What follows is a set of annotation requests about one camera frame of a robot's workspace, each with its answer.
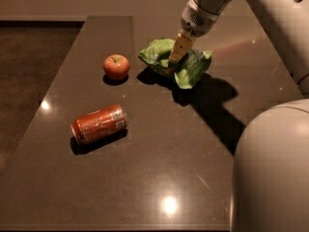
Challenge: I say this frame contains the red apple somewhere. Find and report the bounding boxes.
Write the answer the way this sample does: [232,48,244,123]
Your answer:
[103,54,129,80]

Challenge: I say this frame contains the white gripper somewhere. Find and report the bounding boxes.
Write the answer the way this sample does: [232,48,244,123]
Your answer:
[169,0,232,64]

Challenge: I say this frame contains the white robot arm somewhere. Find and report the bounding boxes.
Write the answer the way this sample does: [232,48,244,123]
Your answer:
[169,0,309,232]

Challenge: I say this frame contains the orange soda can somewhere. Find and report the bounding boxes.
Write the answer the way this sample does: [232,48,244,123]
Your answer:
[70,104,127,145]

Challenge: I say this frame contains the green rice chip bag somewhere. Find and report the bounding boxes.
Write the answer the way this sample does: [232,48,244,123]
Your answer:
[139,39,213,89]

